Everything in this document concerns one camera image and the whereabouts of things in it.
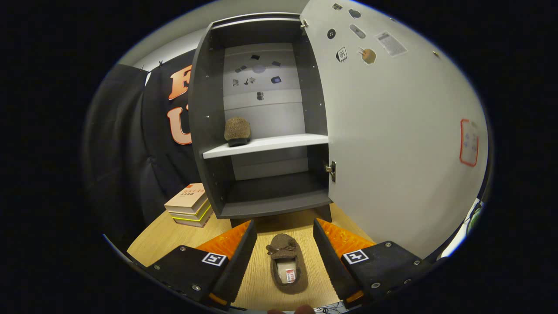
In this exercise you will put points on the beige shoe cabinet door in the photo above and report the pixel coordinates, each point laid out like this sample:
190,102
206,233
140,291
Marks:
392,152

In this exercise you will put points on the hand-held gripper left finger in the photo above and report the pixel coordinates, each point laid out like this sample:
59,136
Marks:
239,270

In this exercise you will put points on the metal door hinge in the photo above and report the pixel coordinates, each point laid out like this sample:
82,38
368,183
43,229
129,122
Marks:
304,24
332,170

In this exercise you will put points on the white book with yellow edge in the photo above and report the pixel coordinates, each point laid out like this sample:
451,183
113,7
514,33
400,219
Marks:
196,216

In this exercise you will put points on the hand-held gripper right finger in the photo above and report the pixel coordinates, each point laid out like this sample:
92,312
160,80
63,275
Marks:
333,266

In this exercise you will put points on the dark grey shoe cabinet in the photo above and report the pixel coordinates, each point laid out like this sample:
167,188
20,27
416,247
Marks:
205,87

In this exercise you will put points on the beige book with orange label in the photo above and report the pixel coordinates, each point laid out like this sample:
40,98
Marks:
187,198

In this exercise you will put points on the brown fuzzy shoe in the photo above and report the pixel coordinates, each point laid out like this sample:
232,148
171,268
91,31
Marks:
283,242
237,128

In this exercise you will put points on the black backdrop cloth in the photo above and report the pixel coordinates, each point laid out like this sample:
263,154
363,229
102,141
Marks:
122,152

